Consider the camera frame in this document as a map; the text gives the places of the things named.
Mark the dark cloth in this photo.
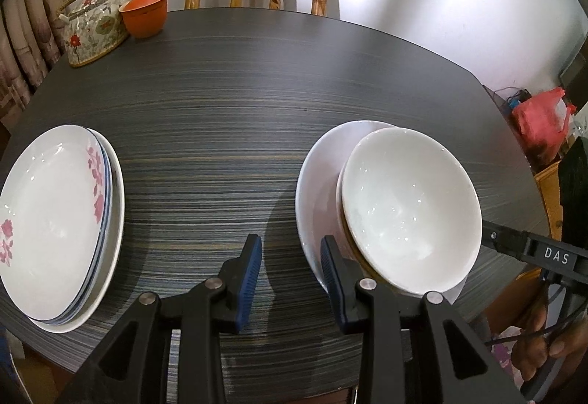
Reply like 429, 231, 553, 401
557, 142, 588, 249

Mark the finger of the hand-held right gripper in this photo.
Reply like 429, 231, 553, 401
481, 220, 527, 258

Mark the plain white plate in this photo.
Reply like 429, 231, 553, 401
28, 128, 126, 335

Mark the red plastic bag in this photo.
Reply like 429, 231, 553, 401
512, 88, 578, 167

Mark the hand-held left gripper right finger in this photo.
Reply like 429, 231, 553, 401
320, 235, 529, 404

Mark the orange lidded cup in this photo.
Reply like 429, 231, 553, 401
118, 0, 170, 39

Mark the white plate with blue rim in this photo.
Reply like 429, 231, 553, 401
46, 128, 116, 326

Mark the purple floral clothing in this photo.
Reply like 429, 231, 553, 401
492, 326, 514, 369

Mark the person's right hand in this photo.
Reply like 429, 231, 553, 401
510, 285, 588, 386

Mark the white plate with pink flowers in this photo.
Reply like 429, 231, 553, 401
0, 125, 111, 322

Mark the black cable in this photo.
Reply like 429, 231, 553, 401
484, 280, 585, 347

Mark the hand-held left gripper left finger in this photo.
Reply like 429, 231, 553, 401
55, 233, 263, 404

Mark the floral ceramic teapot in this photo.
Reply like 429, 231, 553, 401
56, 0, 141, 67

